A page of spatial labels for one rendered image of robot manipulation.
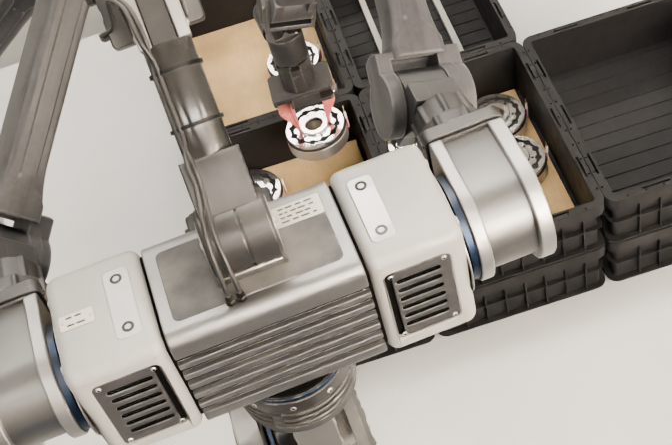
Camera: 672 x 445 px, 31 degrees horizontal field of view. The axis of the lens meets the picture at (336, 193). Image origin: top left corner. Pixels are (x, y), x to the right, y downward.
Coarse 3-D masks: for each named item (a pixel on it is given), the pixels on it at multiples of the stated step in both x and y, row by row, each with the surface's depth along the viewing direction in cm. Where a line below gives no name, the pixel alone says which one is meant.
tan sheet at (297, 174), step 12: (348, 144) 218; (336, 156) 217; (348, 156) 216; (360, 156) 215; (264, 168) 218; (276, 168) 217; (288, 168) 217; (300, 168) 216; (312, 168) 216; (324, 168) 215; (336, 168) 215; (288, 180) 215; (300, 180) 215; (312, 180) 214; (324, 180) 213; (288, 192) 213
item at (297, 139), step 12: (312, 108) 206; (300, 120) 205; (336, 120) 203; (288, 132) 204; (300, 132) 203; (324, 132) 202; (336, 132) 201; (300, 144) 201; (312, 144) 201; (324, 144) 200
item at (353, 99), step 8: (344, 96) 212; (352, 96) 211; (320, 104) 211; (336, 104) 211; (352, 104) 210; (360, 104) 210; (296, 112) 211; (360, 112) 208; (264, 120) 211; (272, 120) 211; (280, 120) 211; (360, 120) 209; (240, 128) 211; (248, 128) 211; (256, 128) 211; (264, 128) 211; (360, 128) 207; (368, 128) 206; (232, 136) 211; (368, 136) 204; (368, 144) 203; (376, 152) 202
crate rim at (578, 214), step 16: (496, 48) 212; (512, 48) 212; (528, 64) 208; (544, 96) 203; (368, 112) 208; (560, 128) 198; (384, 144) 203; (576, 160) 193; (592, 176) 190; (592, 192) 188; (576, 208) 187; (592, 208) 186; (560, 224) 187
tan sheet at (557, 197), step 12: (516, 96) 218; (528, 120) 214; (528, 132) 212; (540, 144) 210; (552, 168) 206; (552, 180) 204; (552, 192) 202; (564, 192) 202; (552, 204) 201; (564, 204) 200
